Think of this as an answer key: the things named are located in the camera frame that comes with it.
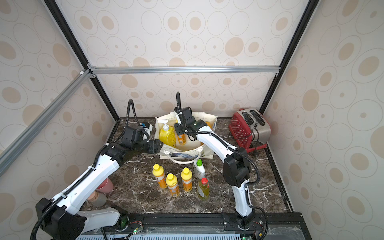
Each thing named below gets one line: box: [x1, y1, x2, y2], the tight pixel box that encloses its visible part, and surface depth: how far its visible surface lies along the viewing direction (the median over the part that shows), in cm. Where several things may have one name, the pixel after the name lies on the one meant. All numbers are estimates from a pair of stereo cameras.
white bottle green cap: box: [193, 159, 206, 179], surface depth 79 cm
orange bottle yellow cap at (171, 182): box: [165, 173, 180, 197], surface depth 69 cm
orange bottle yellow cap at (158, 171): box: [152, 163, 167, 189], surface depth 72 cm
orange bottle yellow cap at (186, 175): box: [181, 167, 193, 192], surface depth 71 cm
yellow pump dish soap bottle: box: [159, 119, 177, 148], surface depth 87 cm
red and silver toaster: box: [229, 108, 272, 153], surface depth 95 cm
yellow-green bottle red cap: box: [197, 177, 210, 199], surface depth 72 cm
